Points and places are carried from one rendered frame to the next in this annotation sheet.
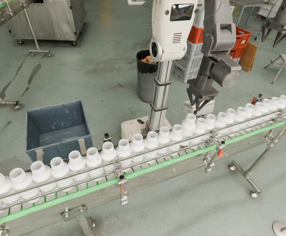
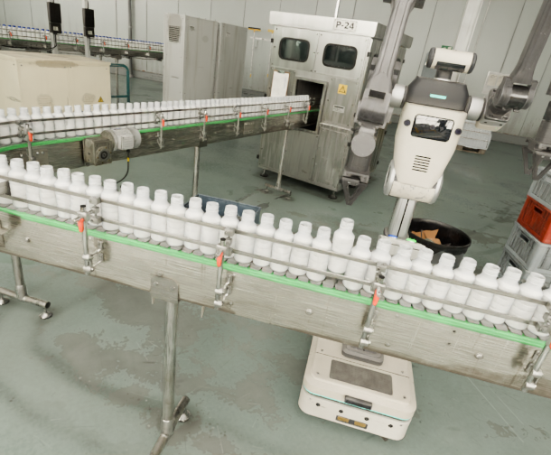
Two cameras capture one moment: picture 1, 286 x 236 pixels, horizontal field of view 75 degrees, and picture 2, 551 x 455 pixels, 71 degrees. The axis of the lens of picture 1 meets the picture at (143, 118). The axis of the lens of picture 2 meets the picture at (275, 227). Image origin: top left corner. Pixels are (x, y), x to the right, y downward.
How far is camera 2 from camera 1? 0.76 m
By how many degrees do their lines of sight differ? 35
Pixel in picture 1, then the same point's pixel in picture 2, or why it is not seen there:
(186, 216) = not seen: outside the picture
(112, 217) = (218, 430)
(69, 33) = (331, 178)
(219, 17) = (371, 83)
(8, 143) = not seen: hidden behind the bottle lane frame
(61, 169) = (177, 207)
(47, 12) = (313, 143)
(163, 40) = (397, 162)
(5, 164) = not seen: hidden behind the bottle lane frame
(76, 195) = (174, 254)
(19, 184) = (139, 200)
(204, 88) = (352, 165)
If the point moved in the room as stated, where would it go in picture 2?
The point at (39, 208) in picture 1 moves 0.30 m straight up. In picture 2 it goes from (138, 245) to (137, 153)
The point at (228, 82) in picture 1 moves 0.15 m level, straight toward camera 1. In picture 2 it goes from (359, 146) to (303, 143)
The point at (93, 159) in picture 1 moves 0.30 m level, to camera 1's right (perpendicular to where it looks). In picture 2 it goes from (209, 212) to (285, 252)
